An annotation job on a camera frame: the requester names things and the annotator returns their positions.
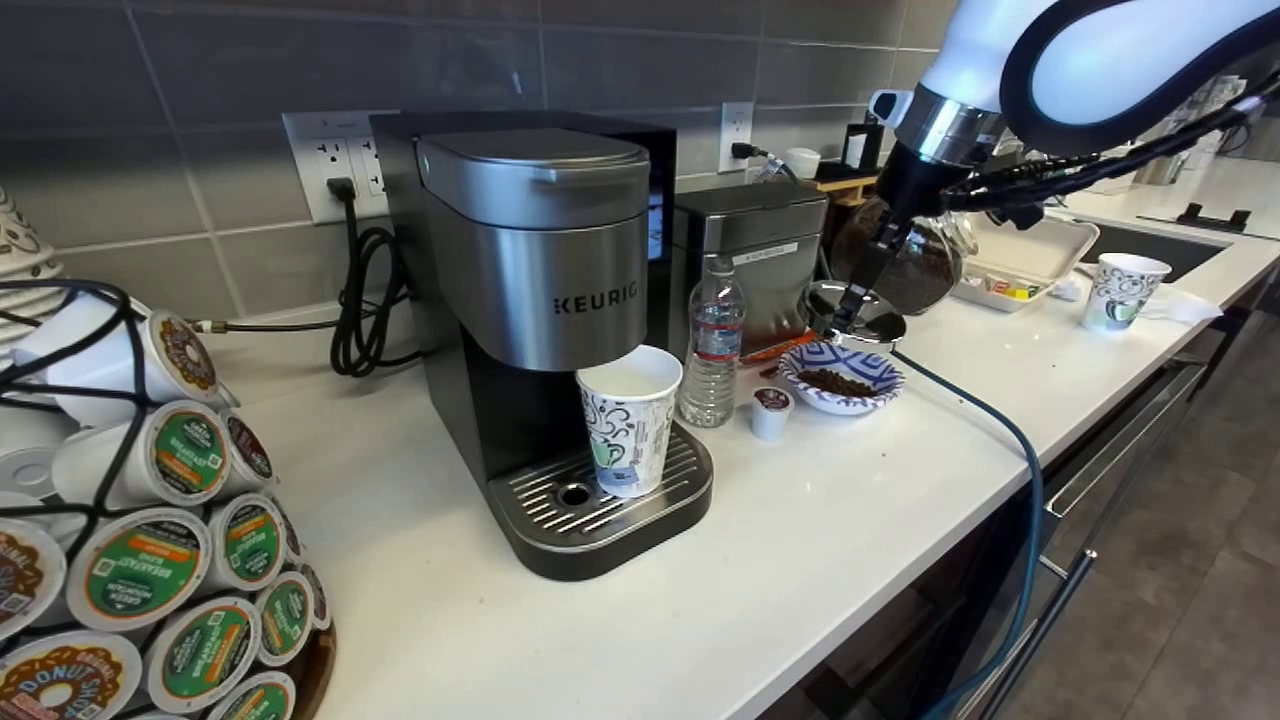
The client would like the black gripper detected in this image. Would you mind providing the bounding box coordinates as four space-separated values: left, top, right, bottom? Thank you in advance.
841 146 960 323

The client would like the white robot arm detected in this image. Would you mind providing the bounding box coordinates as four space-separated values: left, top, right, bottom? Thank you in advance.
836 0 1280 330

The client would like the open takeout food container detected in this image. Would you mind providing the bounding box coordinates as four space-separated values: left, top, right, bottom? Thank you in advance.
952 214 1099 311

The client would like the stainless steel box appliance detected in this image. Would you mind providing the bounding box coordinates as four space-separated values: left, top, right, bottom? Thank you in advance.
669 181 828 353

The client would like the blue patterned small bowl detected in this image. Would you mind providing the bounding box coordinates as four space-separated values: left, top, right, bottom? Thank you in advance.
779 339 902 415

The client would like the patterned paper cup centre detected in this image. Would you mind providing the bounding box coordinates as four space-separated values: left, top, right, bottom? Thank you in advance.
1082 254 1169 334

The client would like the single coffee pod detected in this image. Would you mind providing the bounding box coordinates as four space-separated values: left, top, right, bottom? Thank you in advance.
747 388 792 440

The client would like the kitchen sink basin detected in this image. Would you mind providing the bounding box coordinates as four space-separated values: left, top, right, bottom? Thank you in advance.
1086 224 1222 280

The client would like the plastic water bottle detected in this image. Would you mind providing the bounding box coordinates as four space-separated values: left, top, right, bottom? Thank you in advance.
680 255 743 430

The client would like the paper cup on coffee maker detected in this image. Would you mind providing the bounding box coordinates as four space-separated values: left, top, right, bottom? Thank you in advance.
576 343 683 500

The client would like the Keurig coffee maker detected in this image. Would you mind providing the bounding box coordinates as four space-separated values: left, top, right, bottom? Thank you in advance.
371 113 713 579

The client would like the coffee pod carousel rack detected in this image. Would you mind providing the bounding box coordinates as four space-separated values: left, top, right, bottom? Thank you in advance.
0 198 337 720

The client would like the black power cable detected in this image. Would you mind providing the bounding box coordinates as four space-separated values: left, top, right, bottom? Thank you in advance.
887 343 1052 720

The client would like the black coiled power cord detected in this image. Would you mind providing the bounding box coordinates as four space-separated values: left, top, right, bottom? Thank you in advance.
198 175 420 381

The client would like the wall power outlet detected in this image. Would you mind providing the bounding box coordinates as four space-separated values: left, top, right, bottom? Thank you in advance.
281 113 389 224

